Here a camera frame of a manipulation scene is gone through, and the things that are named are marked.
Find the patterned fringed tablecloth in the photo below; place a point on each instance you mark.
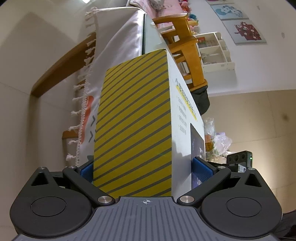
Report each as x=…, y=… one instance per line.
x=115, y=46

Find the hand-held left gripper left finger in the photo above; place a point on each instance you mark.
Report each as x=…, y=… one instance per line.
x=86, y=172

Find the white printed box lid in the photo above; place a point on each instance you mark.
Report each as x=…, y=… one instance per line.
x=134, y=125

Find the white shelf unit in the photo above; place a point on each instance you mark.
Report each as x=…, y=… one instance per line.
x=215, y=52

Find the row of plush toys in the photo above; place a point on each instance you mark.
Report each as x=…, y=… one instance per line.
x=192, y=17

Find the clear plastic bags of snacks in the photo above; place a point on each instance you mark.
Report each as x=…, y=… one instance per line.
x=219, y=141

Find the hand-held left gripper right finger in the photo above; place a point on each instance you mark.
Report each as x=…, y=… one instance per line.
x=200, y=170

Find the red flower wall picture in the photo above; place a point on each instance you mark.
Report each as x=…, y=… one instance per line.
x=246, y=31

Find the blue flower wall picture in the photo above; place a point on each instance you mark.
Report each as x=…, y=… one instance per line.
x=230, y=11

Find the pink printed cloth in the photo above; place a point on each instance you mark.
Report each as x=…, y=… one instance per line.
x=161, y=5

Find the wooden chair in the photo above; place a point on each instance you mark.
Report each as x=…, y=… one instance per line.
x=185, y=53

